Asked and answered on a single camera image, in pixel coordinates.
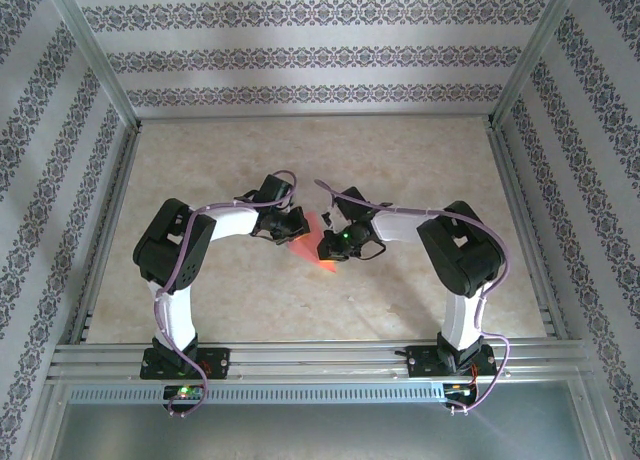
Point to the thin aluminium wall strip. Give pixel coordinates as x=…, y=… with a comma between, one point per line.
x=315, y=117

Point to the aluminium frame post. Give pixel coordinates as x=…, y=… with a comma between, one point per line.
x=531, y=55
x=96, y=55

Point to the pink paper sheet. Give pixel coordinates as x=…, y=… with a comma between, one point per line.
x=307, y=247

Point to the circuit board green light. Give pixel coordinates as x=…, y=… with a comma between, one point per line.
x=182, y=392

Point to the aluminium table edge rail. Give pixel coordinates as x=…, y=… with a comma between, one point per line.
x=513, y=190
x=118, y=190

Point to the grey metal panel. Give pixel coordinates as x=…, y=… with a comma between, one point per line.
x=320, y=430

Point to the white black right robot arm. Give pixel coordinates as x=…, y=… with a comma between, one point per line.
x=460, y=250

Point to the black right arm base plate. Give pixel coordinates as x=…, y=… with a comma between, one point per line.
x=422, y=362

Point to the wide aluminium mounting rail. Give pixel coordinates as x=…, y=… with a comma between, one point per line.
x=320, y=360

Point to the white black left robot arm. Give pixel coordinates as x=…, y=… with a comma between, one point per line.
x=235, y=225

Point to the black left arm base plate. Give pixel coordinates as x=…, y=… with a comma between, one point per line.
x=217, y=362

